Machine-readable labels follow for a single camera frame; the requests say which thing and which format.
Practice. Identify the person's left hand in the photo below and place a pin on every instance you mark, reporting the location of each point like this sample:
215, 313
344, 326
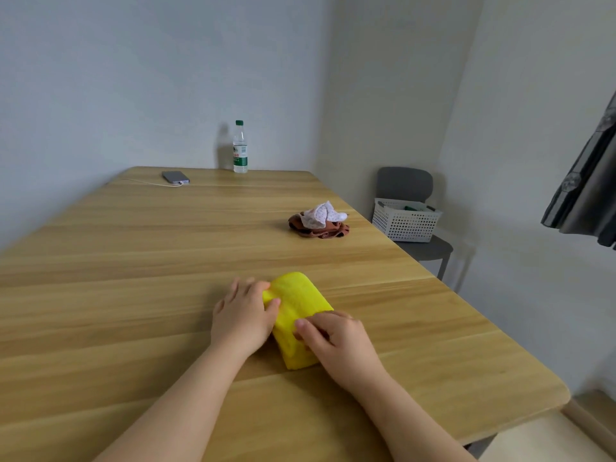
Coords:
243, 322

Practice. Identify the person's right hand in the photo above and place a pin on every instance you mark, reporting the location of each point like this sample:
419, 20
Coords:
346, 351

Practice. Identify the yellow cloth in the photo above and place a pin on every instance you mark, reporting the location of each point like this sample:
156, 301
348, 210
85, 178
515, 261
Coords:
298, 303

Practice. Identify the lilac dotted white cloth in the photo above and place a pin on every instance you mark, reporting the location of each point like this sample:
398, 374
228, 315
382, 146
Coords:
325, 214

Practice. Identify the white plastic basket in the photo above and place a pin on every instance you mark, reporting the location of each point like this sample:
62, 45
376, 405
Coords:
406, 222

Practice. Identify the green cloth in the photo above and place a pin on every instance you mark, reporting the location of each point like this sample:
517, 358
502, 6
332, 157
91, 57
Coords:
413, 208

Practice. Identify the person's left forearm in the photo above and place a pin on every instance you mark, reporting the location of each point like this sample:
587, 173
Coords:
168, 418

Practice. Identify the person's right forearm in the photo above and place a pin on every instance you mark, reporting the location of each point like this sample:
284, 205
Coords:
414, 423

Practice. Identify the wooden table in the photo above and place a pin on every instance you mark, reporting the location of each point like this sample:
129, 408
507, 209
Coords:
96, 283

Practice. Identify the clear green-label water bottle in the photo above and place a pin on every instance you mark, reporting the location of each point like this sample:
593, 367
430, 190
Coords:
240, 149

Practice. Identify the grey chair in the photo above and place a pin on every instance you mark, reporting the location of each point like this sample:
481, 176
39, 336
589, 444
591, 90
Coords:
404, 183

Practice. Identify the dark grey curtain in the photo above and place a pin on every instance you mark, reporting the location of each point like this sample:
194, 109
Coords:
584, 187

